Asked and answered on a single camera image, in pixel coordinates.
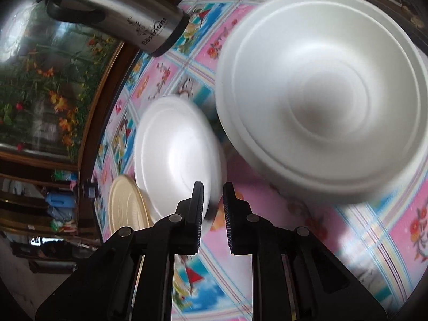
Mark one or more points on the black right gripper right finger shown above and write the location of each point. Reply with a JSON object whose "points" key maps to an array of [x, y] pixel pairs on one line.
{"points": [[295, 276]]}

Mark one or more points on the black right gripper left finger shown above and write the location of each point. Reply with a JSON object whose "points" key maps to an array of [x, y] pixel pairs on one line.
{"points": [[130, 277]]}

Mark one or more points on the beige ribbed bowl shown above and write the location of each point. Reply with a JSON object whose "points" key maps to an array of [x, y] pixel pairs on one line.
{"points": [[126, 206]]}

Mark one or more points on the white foam plate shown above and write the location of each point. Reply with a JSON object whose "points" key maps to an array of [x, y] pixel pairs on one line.
{"points": [[175, 147]]}

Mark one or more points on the white foam bowl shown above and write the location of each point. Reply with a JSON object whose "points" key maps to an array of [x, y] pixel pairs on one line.
{"points": [[326, 99]]}

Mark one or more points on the colourful patterned tablecloth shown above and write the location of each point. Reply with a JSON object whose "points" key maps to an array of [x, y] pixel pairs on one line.
{"points": [[384, 244]]}

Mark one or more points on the small black jar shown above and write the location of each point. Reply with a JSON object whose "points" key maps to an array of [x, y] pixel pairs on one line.
{"points": [[90, 190]]}

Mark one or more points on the blue plastic jug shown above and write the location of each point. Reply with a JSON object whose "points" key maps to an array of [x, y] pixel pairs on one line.
{"points": [[61, 200]]}

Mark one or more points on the floral landscape painting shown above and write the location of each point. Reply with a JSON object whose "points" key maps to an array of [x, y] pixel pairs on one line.
{"points": [[50, 73]]}

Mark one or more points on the stainless steel thermos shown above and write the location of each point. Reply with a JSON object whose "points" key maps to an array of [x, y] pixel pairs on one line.
{"points": [[151, 25]]}

